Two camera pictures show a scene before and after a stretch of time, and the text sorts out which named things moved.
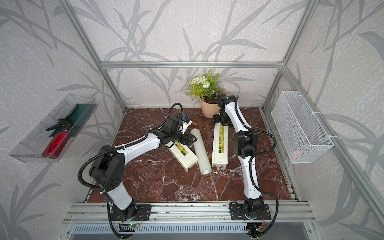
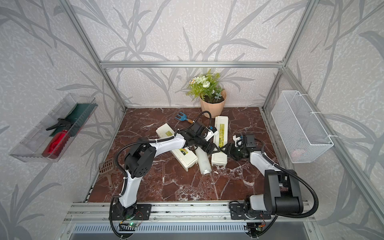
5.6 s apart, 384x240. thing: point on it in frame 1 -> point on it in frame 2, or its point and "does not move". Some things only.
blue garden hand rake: x=182 y=116 does not move
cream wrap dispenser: x=220 y=145 does not move
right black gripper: x=215 y=118 -> x=230 y=147
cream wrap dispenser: x=184 y=154 does not move
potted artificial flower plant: x=207 y=88 does not move
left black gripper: x=185 y=142 -> x=209 y=145
